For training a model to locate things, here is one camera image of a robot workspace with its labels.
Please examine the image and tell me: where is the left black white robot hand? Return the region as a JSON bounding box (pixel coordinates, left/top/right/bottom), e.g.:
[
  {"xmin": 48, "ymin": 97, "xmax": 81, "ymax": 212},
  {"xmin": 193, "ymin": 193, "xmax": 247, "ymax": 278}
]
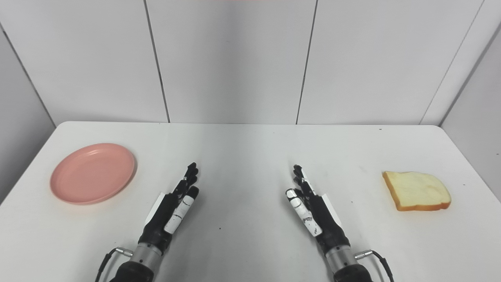
[{"xmin": 138, "ymin": 162, "xmax": 200, "ymax": 253}]

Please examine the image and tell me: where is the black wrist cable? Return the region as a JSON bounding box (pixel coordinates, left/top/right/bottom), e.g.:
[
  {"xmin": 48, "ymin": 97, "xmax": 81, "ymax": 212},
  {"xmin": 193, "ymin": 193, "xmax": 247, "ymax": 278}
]
[
  {"xmin": 95, "ymin": 248, "xmax": 133, "ymax": 282},
  {"xmin": 354, "ymin": 250, "xmax": 394, "ymax": 282}
]

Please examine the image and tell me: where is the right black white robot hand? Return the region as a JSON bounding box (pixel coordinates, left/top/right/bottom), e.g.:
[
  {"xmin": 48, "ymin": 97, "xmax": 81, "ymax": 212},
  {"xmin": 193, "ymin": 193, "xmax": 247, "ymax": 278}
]
[{"xmin": 285, "ymin": 164, "xmax": 351, "ymax": 253}]

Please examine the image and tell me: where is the pink round plate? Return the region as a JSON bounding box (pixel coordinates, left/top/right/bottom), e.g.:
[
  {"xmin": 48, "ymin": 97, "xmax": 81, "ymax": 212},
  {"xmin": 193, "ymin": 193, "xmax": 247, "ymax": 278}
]
[{"xmin": 50, "ymin": 143, "xmax": 137, "ymax": 205}]

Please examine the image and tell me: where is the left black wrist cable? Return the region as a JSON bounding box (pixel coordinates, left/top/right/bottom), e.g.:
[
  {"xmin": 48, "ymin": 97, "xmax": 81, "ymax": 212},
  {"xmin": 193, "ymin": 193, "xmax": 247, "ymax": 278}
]
[{"xmin": 95, "ymin": 248, "xmax": 133, "ymax": 282}]

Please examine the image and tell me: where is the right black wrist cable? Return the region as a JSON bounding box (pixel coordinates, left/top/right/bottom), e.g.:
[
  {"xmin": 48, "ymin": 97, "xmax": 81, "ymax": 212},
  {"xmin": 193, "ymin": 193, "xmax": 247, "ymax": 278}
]
[{"xmin": 354, "ymin": 250, "xmax": 394, "ymax": 282}]

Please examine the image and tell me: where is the slice of bread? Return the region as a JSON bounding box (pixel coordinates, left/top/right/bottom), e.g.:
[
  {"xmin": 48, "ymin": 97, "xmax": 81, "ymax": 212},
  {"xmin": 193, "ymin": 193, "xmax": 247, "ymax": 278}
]
[{"xmin": 382, "ymin": 171, "xmax": 452, "ymax": 212}]

